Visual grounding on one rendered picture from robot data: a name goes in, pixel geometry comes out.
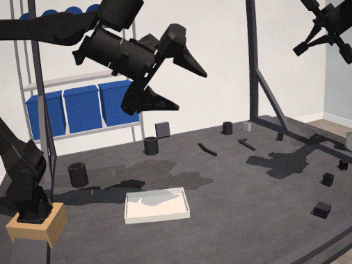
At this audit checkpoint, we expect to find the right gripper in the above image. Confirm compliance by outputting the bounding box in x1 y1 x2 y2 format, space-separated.
108 24 207 116

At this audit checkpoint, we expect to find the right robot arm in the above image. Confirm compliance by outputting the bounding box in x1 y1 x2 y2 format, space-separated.
0 0 159 224

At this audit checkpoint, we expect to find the white shallow rectangular tray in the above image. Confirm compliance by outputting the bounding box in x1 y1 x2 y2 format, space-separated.
125 188 190 224

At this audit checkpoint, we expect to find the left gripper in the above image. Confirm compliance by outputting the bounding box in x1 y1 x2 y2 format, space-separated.
301 0 352 64

